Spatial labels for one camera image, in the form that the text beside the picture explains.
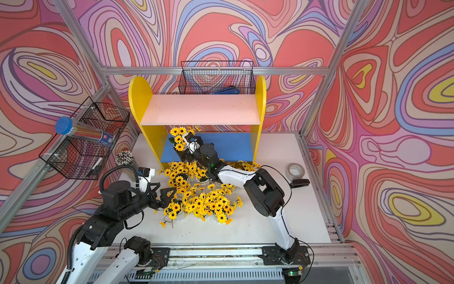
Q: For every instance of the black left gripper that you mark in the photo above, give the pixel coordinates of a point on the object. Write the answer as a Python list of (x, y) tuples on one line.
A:
[(164, 202)]

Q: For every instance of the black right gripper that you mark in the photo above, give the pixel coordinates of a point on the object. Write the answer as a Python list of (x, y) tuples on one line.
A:
[(184, 155)]

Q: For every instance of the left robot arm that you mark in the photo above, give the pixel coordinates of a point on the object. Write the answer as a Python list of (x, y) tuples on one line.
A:
[(126, 191)]

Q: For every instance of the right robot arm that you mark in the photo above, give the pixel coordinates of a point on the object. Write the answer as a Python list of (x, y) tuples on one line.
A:
[(263, 191)]

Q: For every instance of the yellow wooden shelf unit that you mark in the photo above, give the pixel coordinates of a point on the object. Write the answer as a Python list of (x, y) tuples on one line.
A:
[(153, 113)]

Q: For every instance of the clear cup of pencils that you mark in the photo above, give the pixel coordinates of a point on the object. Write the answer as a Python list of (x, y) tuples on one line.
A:
[(125, 157)]

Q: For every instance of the black marker in basket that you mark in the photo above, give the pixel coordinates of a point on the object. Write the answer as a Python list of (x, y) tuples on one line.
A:
[(96, 168)]

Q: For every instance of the blue object in rear basket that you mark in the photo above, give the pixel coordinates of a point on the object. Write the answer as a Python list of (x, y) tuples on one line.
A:
[(230, 90)]

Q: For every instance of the clear packing tape roll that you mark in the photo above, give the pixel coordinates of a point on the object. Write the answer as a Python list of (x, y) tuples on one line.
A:
[(294, 171)]

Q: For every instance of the small black device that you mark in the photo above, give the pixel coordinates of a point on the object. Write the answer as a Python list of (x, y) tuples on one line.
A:
[(298, 183)]

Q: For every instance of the blue capped pencil tube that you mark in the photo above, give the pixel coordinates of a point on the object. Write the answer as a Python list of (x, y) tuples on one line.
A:
[(68, 127)]

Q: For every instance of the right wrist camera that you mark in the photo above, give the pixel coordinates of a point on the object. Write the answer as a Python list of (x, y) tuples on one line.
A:
[(194, 143)]

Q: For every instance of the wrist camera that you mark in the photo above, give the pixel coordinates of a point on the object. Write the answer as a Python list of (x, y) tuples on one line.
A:
[(145, 174), (194, 143)]

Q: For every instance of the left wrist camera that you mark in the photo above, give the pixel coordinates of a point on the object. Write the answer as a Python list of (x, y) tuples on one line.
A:
[(145, 174)]

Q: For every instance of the black wire basket rear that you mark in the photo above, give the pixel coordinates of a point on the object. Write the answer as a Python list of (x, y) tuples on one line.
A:
[(201, 77)]

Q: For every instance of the black wire basket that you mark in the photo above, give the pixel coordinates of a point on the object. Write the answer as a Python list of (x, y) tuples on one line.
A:
[(201, 77), (73, 158)]

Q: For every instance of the black wire basket left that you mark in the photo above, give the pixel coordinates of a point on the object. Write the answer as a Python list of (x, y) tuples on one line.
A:
[(73, 158)]

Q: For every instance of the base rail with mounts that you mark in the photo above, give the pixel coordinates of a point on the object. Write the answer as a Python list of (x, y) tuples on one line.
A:
[(200, 245)]

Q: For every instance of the aluminium frame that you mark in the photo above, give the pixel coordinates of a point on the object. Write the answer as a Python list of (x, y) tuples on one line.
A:
[(45, 74)]

